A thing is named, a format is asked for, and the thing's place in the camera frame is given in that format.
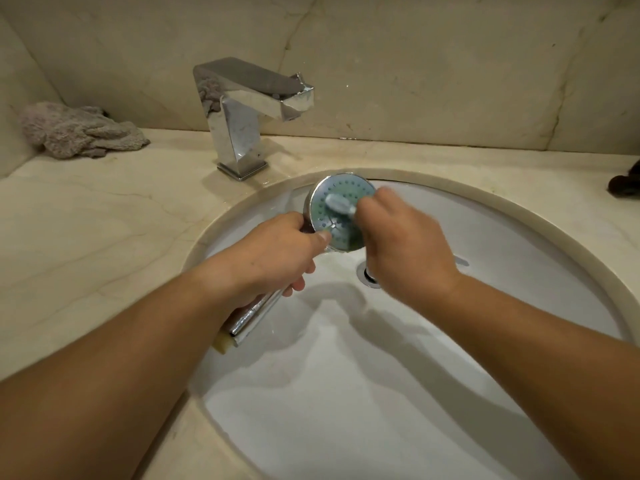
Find white oval sink basin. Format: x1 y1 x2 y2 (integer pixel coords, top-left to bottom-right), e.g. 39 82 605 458
186 173 627 480

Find chrome sink drain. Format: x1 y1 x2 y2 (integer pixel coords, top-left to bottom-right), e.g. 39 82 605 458
357 262 384 286

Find chrome shower head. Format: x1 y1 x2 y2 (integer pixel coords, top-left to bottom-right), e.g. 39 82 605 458
228 173 378 349

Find chrome square faucet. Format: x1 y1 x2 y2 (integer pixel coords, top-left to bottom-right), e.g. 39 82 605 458
193 57 316 182

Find person's right hand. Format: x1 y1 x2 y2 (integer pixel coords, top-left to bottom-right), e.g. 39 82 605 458
353 187 464 306

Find grey crumpled cloth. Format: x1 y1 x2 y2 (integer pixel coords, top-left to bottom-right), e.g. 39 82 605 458
19 101 151 160

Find dark brown object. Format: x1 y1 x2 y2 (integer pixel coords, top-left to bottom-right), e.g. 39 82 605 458
607 158 640 198

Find white toothbrush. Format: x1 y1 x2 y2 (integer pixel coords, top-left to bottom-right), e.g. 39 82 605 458
325 194 359 217

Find person's left forearm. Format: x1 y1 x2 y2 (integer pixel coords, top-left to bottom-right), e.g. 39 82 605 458
0 269 239 480

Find person's left hand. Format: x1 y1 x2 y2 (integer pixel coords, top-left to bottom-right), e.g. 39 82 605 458
204 212 333 315

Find person's right forearm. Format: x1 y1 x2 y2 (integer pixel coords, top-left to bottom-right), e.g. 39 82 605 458
397 273 640 480

